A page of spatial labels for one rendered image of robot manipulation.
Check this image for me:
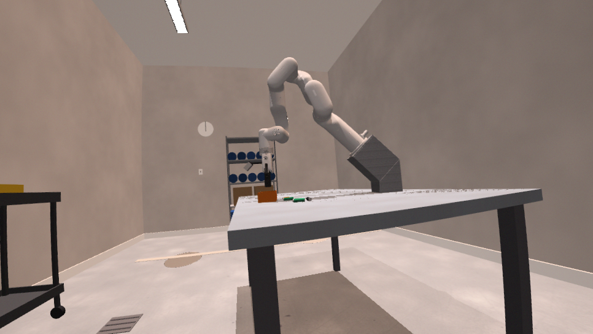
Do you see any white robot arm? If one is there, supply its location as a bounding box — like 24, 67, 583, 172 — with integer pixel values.
258, 57, 368, 156

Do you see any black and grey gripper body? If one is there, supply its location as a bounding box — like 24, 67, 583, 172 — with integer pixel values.
260, 153, 274, 173

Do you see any orange open bin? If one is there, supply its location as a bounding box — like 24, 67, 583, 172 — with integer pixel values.
258, 190, 277, 203

